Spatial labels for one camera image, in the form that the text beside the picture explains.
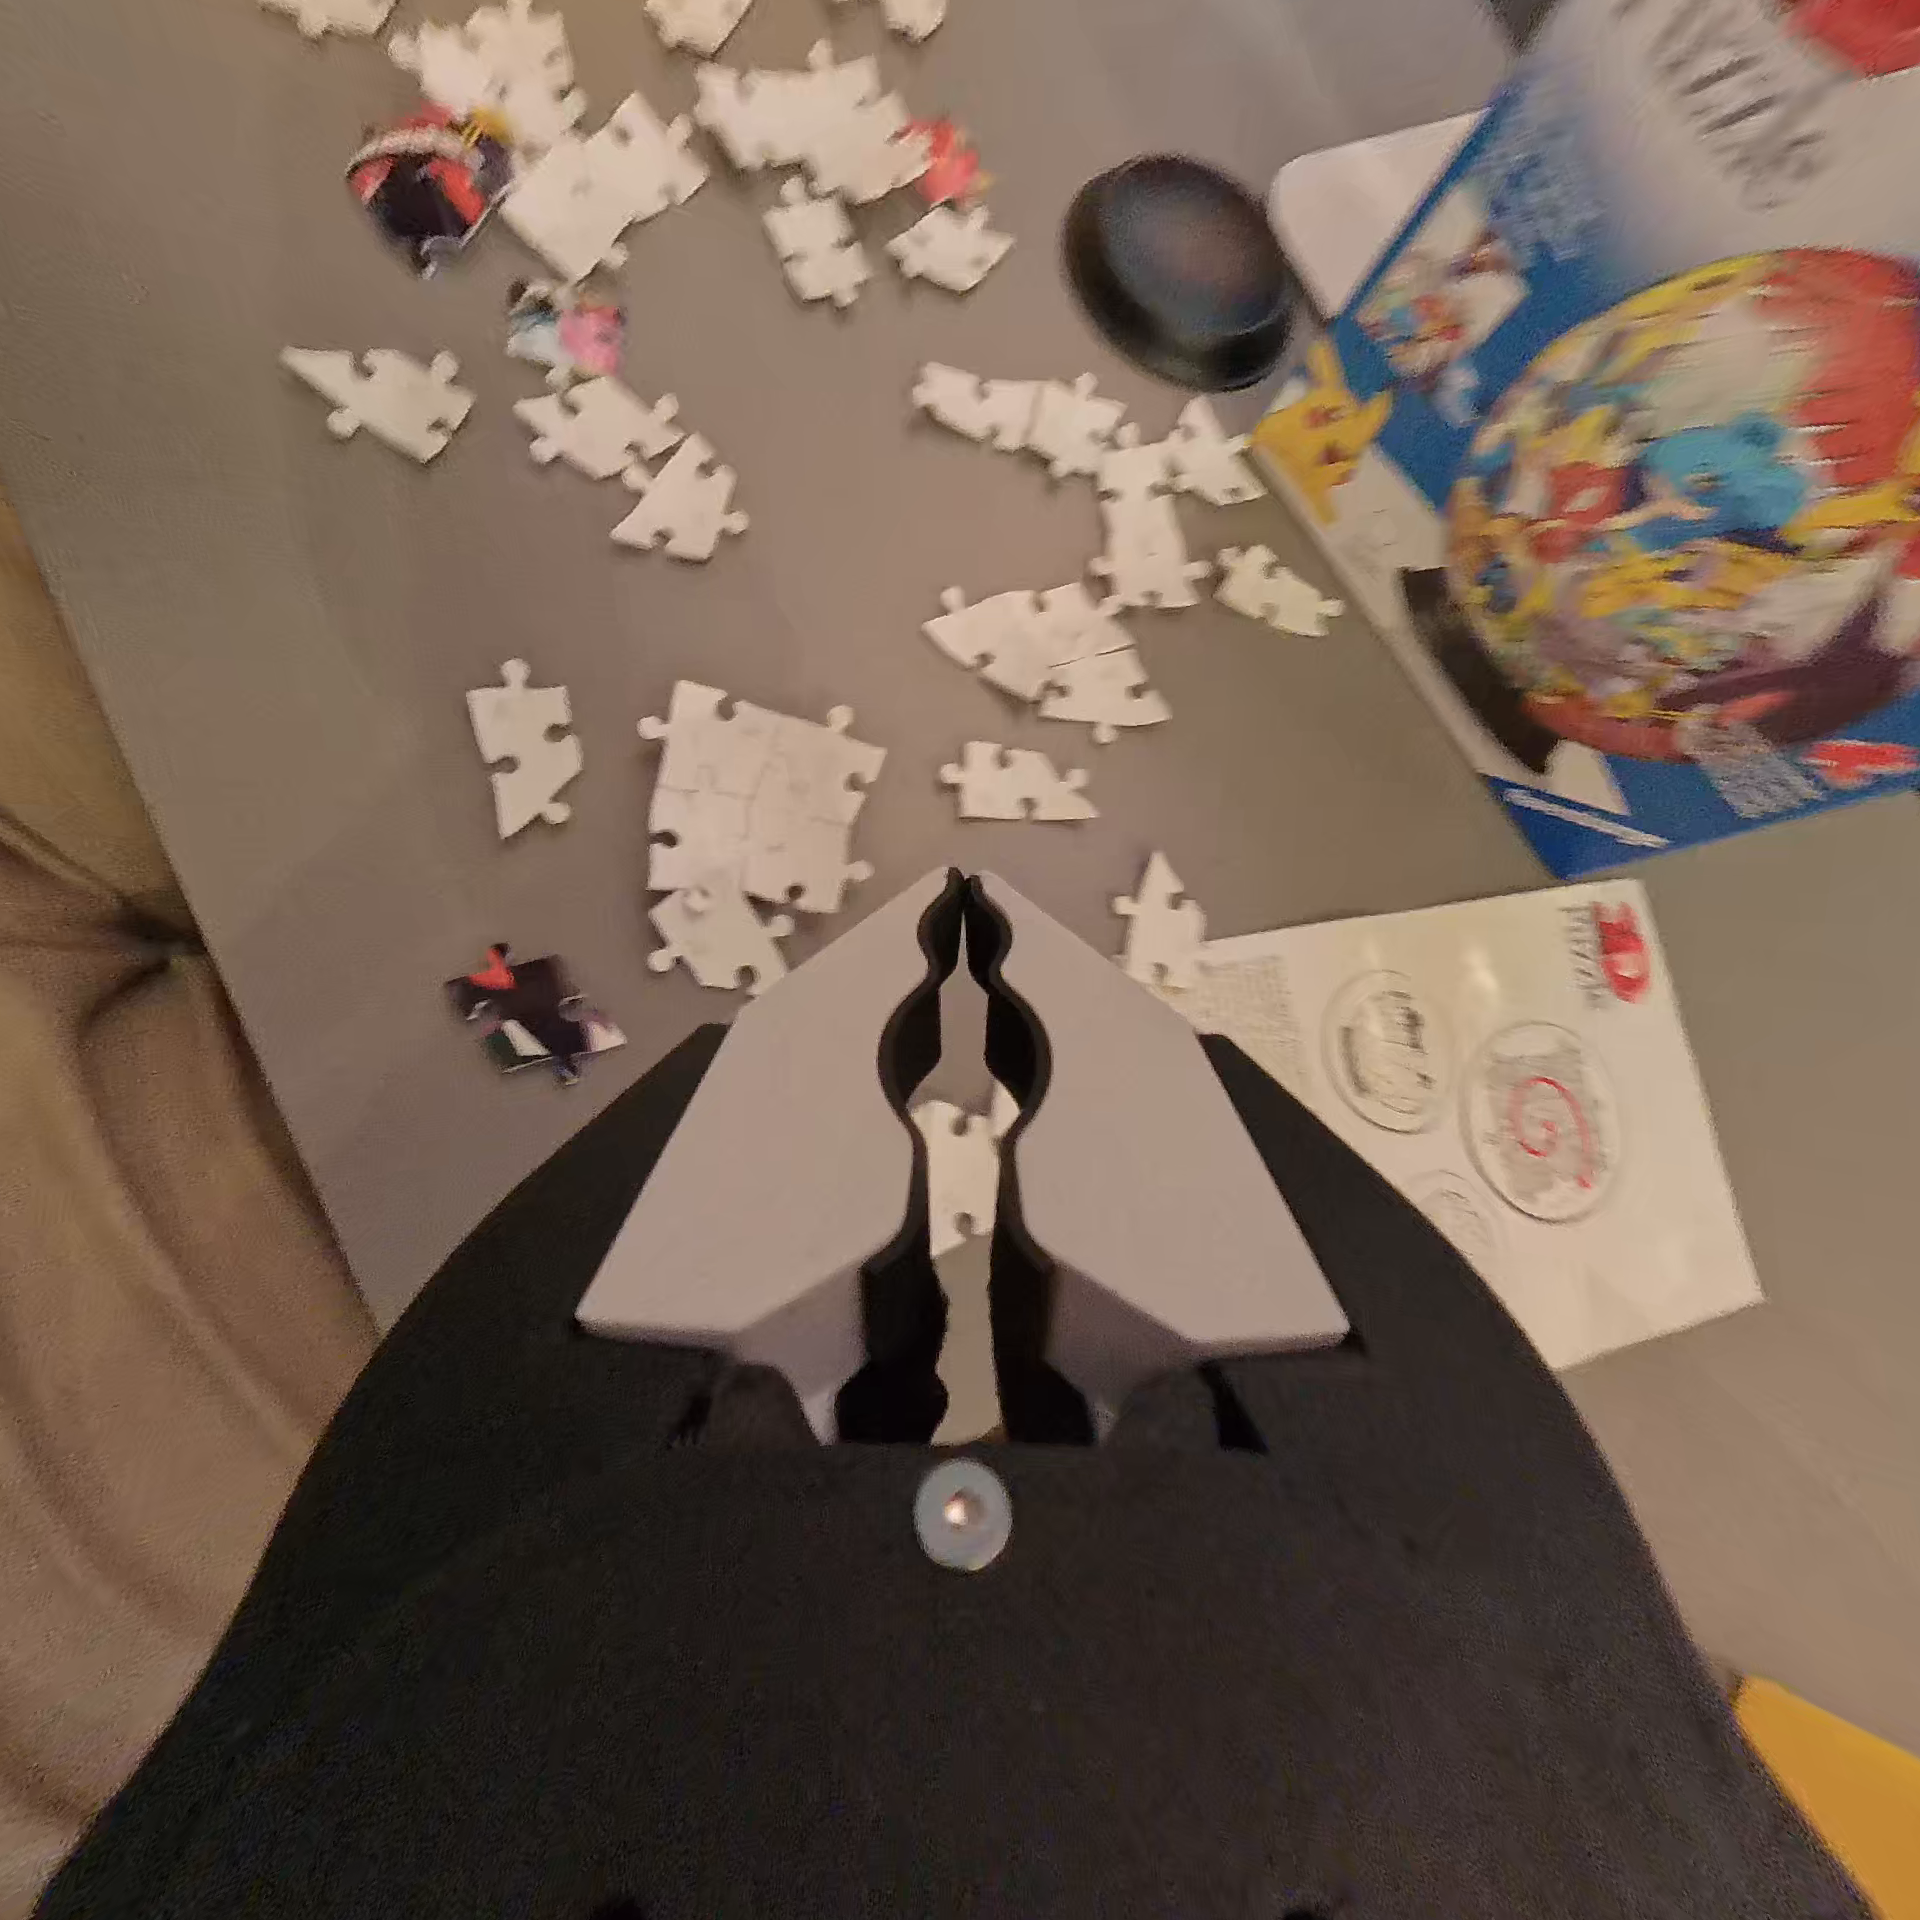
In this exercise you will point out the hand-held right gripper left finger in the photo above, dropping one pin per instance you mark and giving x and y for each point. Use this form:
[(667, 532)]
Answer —
[(763, 1185)]

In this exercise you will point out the white puzzle pieces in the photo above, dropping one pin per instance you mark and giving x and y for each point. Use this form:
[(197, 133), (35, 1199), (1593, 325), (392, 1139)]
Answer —
[(763, 796)]

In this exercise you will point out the white instruction leaflet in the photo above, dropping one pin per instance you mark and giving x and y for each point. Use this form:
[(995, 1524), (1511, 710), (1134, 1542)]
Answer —
[(1501, 1246)]

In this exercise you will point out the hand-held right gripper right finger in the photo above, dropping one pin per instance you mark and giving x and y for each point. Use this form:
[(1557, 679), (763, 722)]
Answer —
[(1170, 1185)]

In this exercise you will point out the blue puzzle box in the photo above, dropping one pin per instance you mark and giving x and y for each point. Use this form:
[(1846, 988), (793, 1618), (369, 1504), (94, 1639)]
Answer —
[(1651, 494)]

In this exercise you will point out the pink red printed puzzle piece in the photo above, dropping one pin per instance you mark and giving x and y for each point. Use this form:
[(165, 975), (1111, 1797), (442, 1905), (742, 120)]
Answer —
[(945, 162)]

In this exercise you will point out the red and black puzzle piece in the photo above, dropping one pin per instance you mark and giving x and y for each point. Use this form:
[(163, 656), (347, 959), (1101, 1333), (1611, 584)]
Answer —
[(421, 195)]

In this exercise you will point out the dark printed puzzle piece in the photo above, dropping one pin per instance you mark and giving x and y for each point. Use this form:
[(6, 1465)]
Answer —
[(525, 1019)]

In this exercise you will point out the person's beige trousers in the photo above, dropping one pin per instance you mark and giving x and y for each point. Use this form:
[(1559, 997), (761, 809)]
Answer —
[(135, 1201)]

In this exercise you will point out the black round puzzle stand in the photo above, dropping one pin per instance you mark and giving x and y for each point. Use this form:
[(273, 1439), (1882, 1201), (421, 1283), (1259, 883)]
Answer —
[(1176, 271)]

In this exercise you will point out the pink and blue puzzle piece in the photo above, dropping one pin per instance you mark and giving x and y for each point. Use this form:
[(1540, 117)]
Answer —
[(578, 322)]

